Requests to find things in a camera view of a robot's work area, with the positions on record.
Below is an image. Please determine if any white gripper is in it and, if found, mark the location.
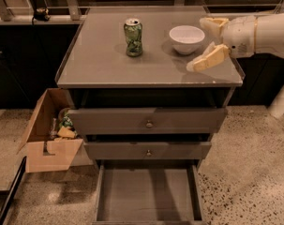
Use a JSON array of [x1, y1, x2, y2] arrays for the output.
[[187, 16, 256, 72]]

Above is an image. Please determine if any green soda can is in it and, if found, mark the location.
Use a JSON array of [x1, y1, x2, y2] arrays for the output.
[[124, 18, 142, 57]]

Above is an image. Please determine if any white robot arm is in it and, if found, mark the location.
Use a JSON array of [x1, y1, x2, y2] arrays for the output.
[[187, 13, 284, 72]]

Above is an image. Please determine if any grey drawer cabinet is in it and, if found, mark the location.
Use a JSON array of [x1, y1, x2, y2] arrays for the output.
[[54, 5, 246, 225]]

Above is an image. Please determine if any brass top drawer knob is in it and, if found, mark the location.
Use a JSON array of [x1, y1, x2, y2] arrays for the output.
[[145, 120, 154, 128]]

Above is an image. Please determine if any brass drawer knob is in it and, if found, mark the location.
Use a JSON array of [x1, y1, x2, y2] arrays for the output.
[[146, 150, 152, 157], [145, 120, 154, 128]]

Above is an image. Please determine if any grey top drawer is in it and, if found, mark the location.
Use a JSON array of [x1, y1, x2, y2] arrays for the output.
[[69, 108, 227, 135]]

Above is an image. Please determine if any brass middle drawer knob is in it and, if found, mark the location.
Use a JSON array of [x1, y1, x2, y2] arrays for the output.
[[146, 150, 152, 157]]

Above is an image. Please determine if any grey middle drawer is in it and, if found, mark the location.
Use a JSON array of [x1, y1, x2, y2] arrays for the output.
[[84, 134, 211, 160]]

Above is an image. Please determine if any grey open bottom drawer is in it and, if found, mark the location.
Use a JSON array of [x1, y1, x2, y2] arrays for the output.
[[92, 165, 207, 225]]

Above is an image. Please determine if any white ceramic bowl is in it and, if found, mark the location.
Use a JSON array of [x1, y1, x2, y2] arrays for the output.
[[169, 25, 205, 55]]

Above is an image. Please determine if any green bag in box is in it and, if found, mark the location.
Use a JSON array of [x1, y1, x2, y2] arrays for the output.
[[59, 112, 74, 130]]

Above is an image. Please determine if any yellow sponge in box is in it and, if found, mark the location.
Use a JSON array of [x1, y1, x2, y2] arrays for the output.
[[57, 127, 76, 139]]

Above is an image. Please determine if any small dark device on ledge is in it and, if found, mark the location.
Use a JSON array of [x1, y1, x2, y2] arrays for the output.
[[34, 7, 51, 22]]

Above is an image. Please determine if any cardboard box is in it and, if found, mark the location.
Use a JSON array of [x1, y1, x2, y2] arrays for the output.
[[18, 88, 82, 173]]

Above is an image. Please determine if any black bar on floor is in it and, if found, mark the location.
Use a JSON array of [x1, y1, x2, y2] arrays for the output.
[[0, 157, 26, 225]]

